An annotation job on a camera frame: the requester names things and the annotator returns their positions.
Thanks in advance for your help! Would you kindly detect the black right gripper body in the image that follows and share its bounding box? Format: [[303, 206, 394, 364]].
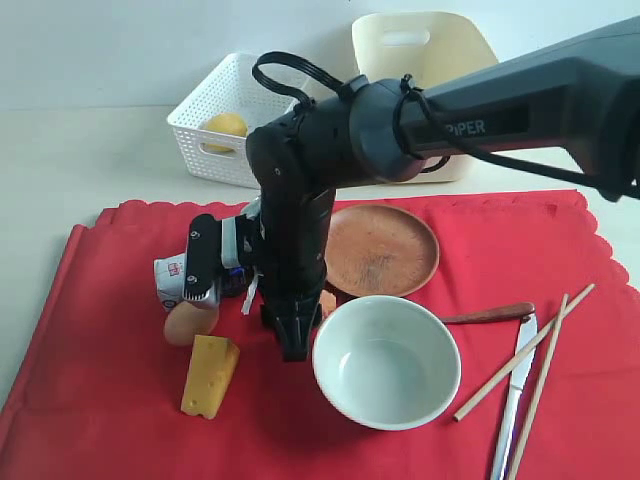
[[257, 186, 336, 310]]

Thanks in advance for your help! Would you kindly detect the brown egg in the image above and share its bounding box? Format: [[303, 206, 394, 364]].
[[163, 302, 219, 346]]

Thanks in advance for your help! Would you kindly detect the yellow lemon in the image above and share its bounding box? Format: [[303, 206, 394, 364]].
[[200, 112, 248, 153]]

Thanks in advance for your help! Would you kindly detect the blue white milk carton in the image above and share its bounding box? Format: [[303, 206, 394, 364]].
[[154, 253, 251, 312]]

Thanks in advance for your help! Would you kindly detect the pale green ceramic bowl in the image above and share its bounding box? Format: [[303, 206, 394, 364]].
[[312, 295, 461, 431]]

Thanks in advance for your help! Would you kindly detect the brown wooden plate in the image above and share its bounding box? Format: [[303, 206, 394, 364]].
[[325, 204, 440, 297]]

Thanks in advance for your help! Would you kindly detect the yellow cheese wedge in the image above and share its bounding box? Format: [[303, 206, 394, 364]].
[[181, 335, 240, 419]]

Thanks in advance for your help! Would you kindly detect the white perforated plastic basket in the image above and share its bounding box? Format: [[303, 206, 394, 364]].
[[167, 53, 295, 189]]

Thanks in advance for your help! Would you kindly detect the left wooden chopstick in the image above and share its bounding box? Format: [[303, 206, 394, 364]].
[[454, 284, 595, 421]]

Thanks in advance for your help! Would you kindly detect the wooden chopstick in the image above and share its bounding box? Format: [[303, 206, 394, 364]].
[[507, 293, 569, 480], [454, 284, 595, 421]]

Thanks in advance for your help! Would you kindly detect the brown wooden spoon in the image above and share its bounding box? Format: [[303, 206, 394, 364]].
[[440, 302, 535, 325]]

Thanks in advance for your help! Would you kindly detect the silver table knife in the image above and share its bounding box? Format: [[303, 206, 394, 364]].
[[489, 313, 538, 480]]

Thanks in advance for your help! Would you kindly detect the cream plastic bin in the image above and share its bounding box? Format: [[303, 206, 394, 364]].
[[350, 11, 501, 185]]

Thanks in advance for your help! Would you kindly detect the right wooden chopstick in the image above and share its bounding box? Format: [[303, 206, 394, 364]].
[[507, 293, 569, 480]]

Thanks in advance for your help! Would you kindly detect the red scalloped table cloth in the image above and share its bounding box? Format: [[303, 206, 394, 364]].
[[1, 190, 639, 479]]

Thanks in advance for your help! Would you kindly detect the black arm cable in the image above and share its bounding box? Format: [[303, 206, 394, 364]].
[[251, 50, 611, 191]]

